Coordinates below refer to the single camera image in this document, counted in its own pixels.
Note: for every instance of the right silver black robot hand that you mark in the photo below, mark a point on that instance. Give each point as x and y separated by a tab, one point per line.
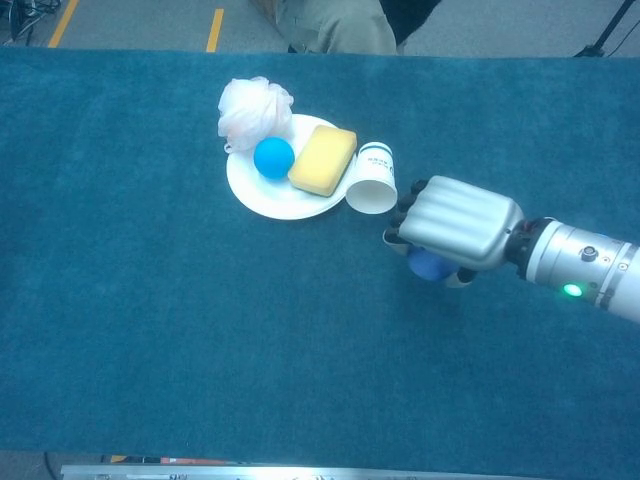
460	220

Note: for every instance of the dark blue textured ball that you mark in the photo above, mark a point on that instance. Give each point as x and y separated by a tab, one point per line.
427	265

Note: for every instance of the white paper cup blue band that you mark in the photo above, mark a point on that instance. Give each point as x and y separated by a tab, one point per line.
374	172

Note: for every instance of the yellow rectangular sponge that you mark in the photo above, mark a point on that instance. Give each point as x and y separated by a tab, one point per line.
320	160

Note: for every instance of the light blue smooth ball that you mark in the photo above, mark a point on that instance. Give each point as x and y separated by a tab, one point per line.
273	157

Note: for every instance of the white pink mesh bath pouf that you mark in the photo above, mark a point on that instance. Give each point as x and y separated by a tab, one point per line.
250	110

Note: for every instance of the white round paper plate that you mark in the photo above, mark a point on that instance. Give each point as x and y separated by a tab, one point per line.
260	195

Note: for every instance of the seated person khaki trousers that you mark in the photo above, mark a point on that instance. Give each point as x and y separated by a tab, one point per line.
340	25

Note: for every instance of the black tripod stand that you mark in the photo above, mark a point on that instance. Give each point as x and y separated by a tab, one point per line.
607	27

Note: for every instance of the teal table cloth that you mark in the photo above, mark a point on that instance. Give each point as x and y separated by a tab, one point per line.
150	325

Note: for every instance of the yellow block under table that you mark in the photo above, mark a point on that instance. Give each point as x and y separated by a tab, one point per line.
118	458

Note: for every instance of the aluminium rail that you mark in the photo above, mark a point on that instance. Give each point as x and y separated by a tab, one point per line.
150	471

